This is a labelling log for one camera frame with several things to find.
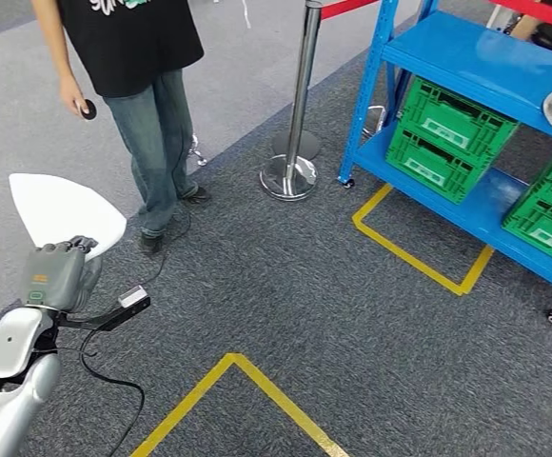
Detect white plastic shell part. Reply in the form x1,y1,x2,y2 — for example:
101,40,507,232
8,173,127,263

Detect person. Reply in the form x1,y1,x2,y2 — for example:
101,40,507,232
30,0,213,257

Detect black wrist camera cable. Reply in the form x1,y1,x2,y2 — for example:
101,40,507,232
78,328,146,457

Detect person's right hand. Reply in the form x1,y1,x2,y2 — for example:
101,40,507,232
58,74,91,118

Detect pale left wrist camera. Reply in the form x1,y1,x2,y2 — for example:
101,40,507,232
54,285,152,333

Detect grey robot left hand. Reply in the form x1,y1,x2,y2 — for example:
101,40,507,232
21,236,103,315

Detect thin black floor cable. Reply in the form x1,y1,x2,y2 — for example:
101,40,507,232
142,210,192,288

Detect red barrier belt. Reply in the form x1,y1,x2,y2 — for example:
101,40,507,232
321,0,382,20
488,0,552,36

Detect blue metal shelf rack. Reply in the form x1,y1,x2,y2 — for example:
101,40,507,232
336,0,552,330

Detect chrome stanchion post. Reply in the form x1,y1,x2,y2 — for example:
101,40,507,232
260,0,322,203

